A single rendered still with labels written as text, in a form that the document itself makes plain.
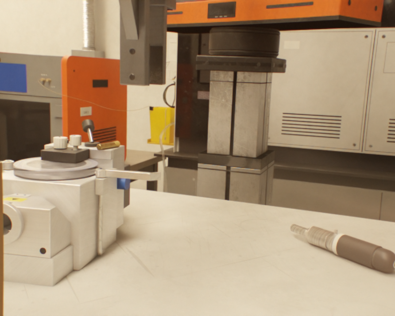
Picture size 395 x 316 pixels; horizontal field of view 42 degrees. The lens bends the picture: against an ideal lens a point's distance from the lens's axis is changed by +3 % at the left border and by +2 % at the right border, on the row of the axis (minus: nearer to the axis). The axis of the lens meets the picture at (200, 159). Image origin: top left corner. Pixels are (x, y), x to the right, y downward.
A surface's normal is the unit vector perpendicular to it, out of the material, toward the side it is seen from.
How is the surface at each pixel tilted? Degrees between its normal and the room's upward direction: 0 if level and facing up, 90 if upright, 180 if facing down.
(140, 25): 90
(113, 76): 90
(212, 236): 0
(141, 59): 90
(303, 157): 90
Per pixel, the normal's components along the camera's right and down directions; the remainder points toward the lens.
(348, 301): 0.04, -0.98
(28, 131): -0.33, 0.15
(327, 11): -0.68, 0.11
